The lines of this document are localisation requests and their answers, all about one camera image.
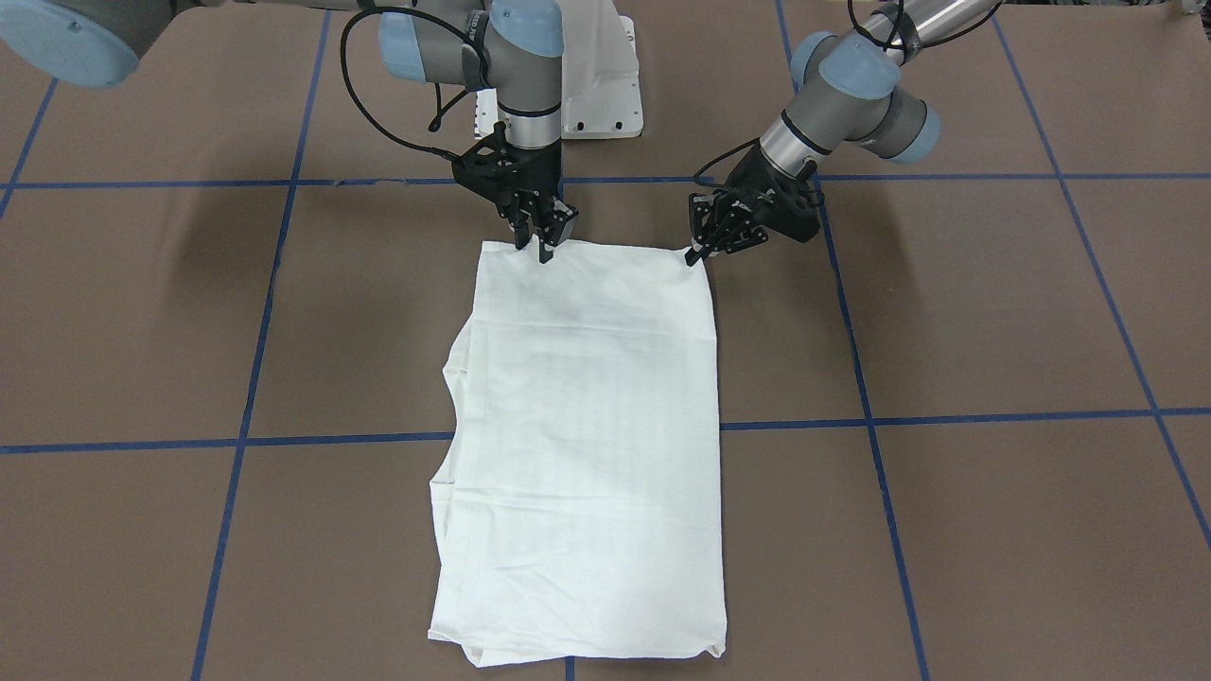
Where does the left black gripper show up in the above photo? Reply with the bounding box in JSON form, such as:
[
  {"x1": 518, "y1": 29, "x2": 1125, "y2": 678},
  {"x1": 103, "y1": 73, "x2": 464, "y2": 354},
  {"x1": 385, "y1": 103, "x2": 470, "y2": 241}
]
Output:
[{"x1": 685, "y1": 142, "x2": 817, "y2": 267}]

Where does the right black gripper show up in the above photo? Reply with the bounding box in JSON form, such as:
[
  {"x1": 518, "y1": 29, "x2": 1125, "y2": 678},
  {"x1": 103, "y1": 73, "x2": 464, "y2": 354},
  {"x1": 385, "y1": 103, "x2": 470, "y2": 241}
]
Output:
[{"x1": 492, "y1": 137, "x2": 579, "y2": 264}]

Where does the white long-sleeve printed shirt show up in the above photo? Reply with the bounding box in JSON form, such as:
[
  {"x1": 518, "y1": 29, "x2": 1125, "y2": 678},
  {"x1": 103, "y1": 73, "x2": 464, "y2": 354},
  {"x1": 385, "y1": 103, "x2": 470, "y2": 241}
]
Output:
[{"x1": 427, "y1": 240, "x2": 729, "y2": 668}]

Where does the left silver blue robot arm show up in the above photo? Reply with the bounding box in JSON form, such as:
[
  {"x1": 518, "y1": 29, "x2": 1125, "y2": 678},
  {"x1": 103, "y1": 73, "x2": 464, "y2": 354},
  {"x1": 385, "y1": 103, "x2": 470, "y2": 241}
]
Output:
[{"x1": 684, "y1": 1, "x2": 999, "y2": 267}]

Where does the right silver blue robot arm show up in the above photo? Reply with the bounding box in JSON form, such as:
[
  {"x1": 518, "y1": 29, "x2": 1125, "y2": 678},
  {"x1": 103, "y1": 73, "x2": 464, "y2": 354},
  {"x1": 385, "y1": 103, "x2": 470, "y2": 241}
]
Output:
[{"x1": 2, "y1": 1, "x2": 578, "y2": 262}]

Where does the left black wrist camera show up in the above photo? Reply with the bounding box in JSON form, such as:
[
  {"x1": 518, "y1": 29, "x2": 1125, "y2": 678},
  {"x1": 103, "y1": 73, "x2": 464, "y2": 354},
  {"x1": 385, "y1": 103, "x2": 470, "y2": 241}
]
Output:
[{"x1": 767, "y1": 174, "x2": 822, "y2": 244}]

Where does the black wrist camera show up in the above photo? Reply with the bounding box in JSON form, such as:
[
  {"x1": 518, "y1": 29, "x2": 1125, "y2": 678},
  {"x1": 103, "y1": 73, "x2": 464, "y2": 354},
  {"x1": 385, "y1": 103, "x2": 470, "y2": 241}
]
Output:
[
  {"x1": 450, "y1": 131, "x2": 515, "y2": 218},
  {"x1": 767, "y1": 174, "x2": 822, "y2": 244}
]

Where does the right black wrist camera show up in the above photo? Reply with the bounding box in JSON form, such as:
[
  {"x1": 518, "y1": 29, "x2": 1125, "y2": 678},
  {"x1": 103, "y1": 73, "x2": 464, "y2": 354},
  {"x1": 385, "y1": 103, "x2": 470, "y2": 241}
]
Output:
[{"x1": 450, "y1": 131, "x2": 515, "y2": 218}]

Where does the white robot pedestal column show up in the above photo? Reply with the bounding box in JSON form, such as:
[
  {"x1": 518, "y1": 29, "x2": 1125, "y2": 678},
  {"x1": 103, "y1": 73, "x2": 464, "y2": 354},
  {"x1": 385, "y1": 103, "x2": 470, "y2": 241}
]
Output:
[{"x1": 465, "y1": 1, "x2": 643, "y2": 149}]

